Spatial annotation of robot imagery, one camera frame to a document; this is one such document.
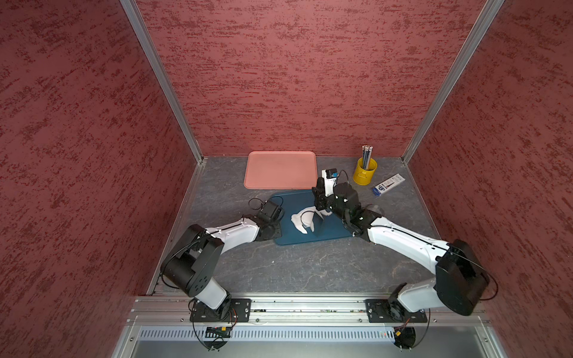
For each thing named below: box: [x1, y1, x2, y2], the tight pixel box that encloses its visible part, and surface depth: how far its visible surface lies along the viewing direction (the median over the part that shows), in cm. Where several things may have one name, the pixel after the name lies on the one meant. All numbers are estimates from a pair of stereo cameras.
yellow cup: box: [352, 156, 378, 186], surface depth 108 cm
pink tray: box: [243, 150, 318, 190], surface depth 121 cm
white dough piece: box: [290, 205, 333, 235], surface depth 97 cm
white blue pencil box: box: [372, 173, 406, 197], surface depth 111 cm
